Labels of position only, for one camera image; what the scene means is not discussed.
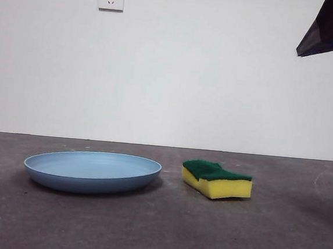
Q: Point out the light blue round plate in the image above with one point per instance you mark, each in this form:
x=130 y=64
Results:
x=92 y=172

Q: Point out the yellow green scouring sponge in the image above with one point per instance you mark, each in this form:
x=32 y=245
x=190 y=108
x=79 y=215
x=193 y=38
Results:
x=217 y=181

